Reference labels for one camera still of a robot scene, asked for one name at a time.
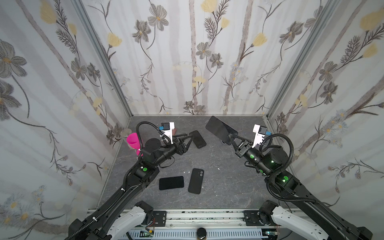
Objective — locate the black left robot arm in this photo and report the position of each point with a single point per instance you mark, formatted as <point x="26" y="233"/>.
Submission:
<point x="157" y="145"/>

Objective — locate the black phone case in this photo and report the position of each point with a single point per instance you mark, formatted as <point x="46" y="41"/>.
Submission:
<point x="196" y="181"/>
<point x="198" y="139"/>

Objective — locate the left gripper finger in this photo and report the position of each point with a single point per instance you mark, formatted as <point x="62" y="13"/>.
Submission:
<point x="182" y="137"/>
<point x="187" y="141"/>

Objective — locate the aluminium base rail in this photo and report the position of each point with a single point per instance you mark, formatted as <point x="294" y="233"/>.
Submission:
<point x="208" y="219"/>

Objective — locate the black round knob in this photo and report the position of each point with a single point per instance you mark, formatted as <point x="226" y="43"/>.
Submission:
<point x="201" y="234"/>

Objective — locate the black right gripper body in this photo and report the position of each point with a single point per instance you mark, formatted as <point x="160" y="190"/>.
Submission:
<point x="240" y="147"/>

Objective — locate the white slotted cable duct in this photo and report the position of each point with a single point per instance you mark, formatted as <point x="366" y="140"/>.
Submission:
<point x="191" y="234"/>

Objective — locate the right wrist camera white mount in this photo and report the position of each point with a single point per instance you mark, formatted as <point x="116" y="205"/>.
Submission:
<point x="260" y="133"/>

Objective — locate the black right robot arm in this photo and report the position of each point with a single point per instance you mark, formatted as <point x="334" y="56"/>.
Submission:
<point x="272" y="159"/>

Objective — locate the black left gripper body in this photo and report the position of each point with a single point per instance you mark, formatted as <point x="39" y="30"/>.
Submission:
<point x="179" y="150"/>

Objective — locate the black smartphone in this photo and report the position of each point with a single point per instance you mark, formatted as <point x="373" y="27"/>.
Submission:
<point x="171" y="183"/>
<point x="220" y="129"/>

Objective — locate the pink silicone cup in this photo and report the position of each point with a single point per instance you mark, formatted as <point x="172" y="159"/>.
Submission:
<point x="133" y="142"/>

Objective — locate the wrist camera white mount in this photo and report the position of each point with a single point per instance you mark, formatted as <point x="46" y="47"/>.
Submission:
<point x="167" y="132"/>
<point x="260" y="133"/>

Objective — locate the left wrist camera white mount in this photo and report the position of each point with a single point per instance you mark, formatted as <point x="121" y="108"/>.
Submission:
<point x="167" y="132"/>

